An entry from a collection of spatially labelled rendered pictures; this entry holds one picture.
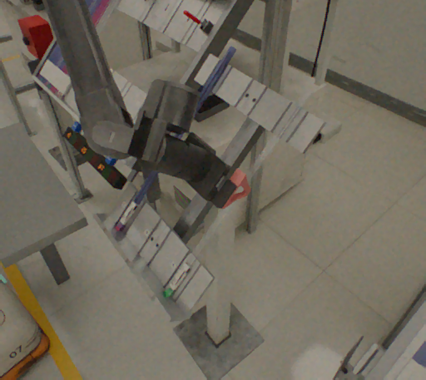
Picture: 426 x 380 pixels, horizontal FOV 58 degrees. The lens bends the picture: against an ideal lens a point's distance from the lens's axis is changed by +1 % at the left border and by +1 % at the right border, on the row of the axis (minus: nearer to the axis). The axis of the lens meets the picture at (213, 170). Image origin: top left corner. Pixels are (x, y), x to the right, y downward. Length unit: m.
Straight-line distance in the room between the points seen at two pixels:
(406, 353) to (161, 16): 1.07
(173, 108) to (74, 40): 0.17
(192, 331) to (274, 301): 0.36
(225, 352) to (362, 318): 0.56
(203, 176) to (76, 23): 0.29
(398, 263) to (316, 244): 0.36
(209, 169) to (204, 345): 1.06
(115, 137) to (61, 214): 0.71
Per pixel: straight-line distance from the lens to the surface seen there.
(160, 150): 0.52
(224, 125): 1.42
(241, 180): 0.59
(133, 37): 2.76
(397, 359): 0.81
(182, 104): 0.53
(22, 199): 1.31
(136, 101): 1.20
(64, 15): 0.62
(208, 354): 1.56
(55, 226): 1.19
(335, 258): 1.84
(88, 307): 1.72
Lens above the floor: 1.46
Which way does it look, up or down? 43 degrees down
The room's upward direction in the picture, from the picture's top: straight up
